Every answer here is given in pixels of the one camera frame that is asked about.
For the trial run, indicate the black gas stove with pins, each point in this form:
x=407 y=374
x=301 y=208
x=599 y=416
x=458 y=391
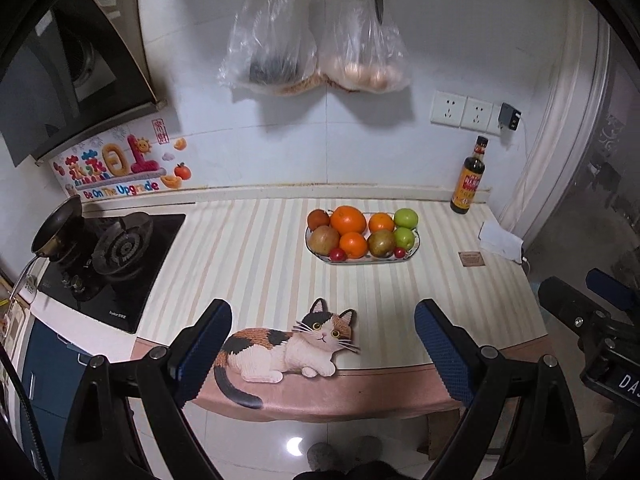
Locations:
x=109 y=274

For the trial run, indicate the dark red-orange tangerine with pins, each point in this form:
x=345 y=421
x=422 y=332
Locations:
x=317 y=218

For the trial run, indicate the small orange back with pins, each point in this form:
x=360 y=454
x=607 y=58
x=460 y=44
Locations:
x=381 y=222

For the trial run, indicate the colourful wall sticker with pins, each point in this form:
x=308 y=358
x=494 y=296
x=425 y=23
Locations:
x=141 y=157

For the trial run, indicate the white double wall socket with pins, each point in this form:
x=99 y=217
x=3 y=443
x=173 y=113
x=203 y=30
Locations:
x=464 y=112

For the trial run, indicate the soy sauce bottle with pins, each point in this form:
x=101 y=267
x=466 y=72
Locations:
x=469 y=178

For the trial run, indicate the brown apple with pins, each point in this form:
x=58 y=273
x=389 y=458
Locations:
x=382 y=243
x=323 y=240

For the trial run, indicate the green apple back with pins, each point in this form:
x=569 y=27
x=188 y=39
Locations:
x=406 y=218

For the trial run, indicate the small orange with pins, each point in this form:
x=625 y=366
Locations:
x=381 y=222
x=354 y=245

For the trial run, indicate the green apple front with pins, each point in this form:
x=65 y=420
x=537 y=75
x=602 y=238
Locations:
x=404 y=238

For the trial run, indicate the small brown card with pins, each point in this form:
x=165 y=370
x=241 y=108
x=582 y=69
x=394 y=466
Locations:
x=471 y=259

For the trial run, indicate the black plug adapter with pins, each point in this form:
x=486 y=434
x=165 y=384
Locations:
x=509 y=117

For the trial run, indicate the white folded paper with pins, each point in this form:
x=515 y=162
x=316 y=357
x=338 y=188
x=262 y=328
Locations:
x=493 y=238

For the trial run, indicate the oval floral ceramic plate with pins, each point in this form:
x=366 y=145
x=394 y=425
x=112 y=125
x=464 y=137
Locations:
x=367 y=258

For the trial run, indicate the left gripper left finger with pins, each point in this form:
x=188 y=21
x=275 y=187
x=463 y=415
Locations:
x=193 y=352

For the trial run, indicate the blue cabinet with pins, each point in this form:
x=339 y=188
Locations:
x=52 y=371

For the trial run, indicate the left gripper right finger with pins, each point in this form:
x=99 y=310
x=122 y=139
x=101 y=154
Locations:
x=452 y=350

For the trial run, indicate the green apple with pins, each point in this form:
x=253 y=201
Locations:
x=406 y=218
x=404 y=238

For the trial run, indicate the plastic bag with eggs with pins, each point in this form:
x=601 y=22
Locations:
x=360 y=52

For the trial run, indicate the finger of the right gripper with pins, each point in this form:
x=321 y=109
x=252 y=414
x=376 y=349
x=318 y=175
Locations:
x=621 y=296
x=569 y=306

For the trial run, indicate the black range hood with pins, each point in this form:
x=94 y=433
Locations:
x=70 y=79

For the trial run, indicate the small black frying pan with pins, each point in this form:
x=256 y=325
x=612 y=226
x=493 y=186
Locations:
x=56 y=238

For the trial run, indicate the large orange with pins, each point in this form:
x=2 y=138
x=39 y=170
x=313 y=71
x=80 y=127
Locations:
x=348 y=219

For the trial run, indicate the plastic bag dark contents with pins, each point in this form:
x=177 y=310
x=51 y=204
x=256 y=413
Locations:
x=271 y=49

